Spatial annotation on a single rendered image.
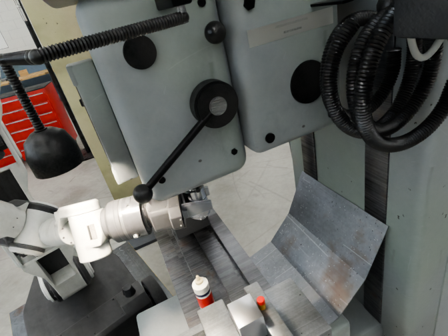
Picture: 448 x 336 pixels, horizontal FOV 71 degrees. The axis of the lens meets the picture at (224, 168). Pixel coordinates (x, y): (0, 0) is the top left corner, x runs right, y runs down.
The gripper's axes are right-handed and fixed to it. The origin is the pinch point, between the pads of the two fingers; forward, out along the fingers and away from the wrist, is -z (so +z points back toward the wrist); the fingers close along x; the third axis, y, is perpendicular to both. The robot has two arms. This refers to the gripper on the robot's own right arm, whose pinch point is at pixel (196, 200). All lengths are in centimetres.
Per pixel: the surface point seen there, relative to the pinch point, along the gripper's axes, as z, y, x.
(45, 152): 16.9, -22.5, -13.1
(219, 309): 1.2, 20.6, -11.3
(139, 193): 6.5, -13.9, -15.6
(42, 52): 7.5, -35.1, -24.2
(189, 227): 7.0, 28.8, 29.2
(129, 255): 54, 84, 90
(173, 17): -4.5, -35.2, -17.1
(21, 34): 356, -47, 839
